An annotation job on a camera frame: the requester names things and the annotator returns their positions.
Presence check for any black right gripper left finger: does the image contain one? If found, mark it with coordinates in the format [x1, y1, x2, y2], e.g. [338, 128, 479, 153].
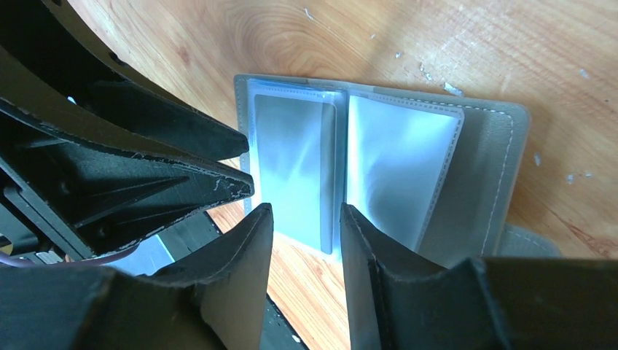
[0, 203, 275, 350]

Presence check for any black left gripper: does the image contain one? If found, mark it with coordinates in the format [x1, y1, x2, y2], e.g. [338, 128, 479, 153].
[1, 1, 254, 266]

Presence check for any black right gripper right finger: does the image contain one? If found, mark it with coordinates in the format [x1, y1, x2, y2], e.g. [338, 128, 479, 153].
[340, 204, 617, 349]

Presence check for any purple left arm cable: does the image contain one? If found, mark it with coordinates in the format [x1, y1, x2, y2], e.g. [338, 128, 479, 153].
[0, 244, 141, 269]

